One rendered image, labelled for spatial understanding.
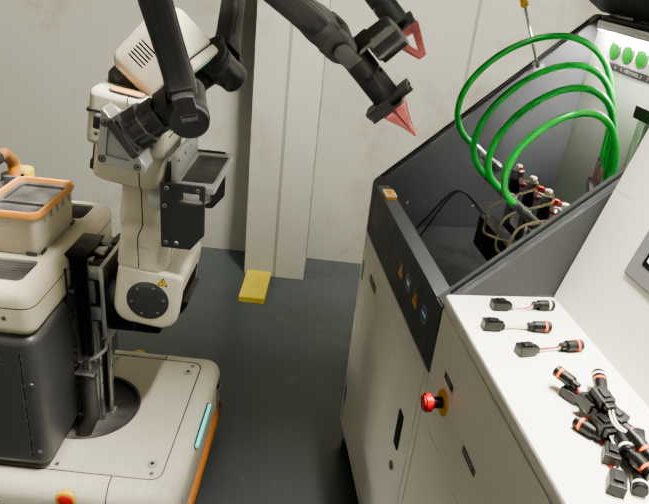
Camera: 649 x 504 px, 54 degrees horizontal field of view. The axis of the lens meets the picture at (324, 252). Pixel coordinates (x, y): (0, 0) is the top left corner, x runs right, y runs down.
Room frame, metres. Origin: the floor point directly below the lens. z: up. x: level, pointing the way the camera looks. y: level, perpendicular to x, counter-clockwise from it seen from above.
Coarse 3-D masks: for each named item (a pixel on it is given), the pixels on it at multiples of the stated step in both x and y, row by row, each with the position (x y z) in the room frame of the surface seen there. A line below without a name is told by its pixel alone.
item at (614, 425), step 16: (560, 368) 0.81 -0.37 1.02; (576, 384) 0.78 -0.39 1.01; (576, 400) 0.75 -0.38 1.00; (592, 400) 0.74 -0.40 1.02; (608, 400) 0.73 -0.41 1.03; (576, 416) 0.72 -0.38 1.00; (592, 416) 0.71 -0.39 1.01; (608, 416) 0.71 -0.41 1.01; (624, 416) 0.72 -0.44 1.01; (592, 432) 0.70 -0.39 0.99; (608, 432) 0.69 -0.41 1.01; (624, 432) 0.68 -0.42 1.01; (640, 432) 0.70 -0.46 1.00; (608, 448) 0.66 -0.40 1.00; (624, 448) 0.66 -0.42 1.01; (640, 448) 0.65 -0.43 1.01; (608, 464) 0.65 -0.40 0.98; (640, 464) 0.63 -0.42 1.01; (608, 480) 0.61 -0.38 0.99; (624, 480) 0.61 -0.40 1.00; (640, 480) 0.61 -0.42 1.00; (624, 496) 0.59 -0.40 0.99; (640, 496) 0.60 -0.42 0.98
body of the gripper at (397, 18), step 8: (384, 0) 1.56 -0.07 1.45; (392, 0) 1.57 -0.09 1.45; (376, 8) 1.56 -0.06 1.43; (384, 8) 1.56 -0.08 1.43; (392, 8) 1.56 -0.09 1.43; (400, 8) 1.57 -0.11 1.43; (392, 16) 1.55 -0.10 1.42; (400, 16) 1.55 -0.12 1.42; (408, 16) 1.53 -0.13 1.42; (400, 24) 1.57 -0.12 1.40
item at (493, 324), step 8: (488, 320) 0.96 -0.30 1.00; (496, 320) 0.96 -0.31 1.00; (488, 328) 0.95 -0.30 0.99; (496, 328) 0.95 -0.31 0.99; (504, 328) 0.96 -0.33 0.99; (512, 328) 0.97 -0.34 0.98; (520, 328) 0.97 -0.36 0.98; (528, 328) 0.96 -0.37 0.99; (536, 328) 0.96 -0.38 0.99; (544, 328) 0.96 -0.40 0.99
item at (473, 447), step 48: (624, 192) 1.09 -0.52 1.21; (624, 240) 1.02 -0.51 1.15; (576, 288) 1.06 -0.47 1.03; (624, 288) 0.96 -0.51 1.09; (624, 336) 0.90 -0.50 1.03; (432, 384) 1.04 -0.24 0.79; (480, 384) 0.85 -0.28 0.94; (432, 432) 0.99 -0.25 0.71; (480, 432) 0.81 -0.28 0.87; (432, 480) 0.94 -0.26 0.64; (480, 480) 0.78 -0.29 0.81; (528, 480) 0.66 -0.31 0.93
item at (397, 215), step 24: (384, 216) 1.58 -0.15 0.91; (408, 216) 1.52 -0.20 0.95; (384, 240) 1.55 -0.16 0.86; (408, 240) 1.36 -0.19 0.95; (384, 264) 1.51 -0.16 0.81; (408, 264) 1.32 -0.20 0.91; (432, 264) 1.25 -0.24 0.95; (432, 288) 1.14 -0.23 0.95; (408, 312) 1.26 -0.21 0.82; (432, 312) 1.12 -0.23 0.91
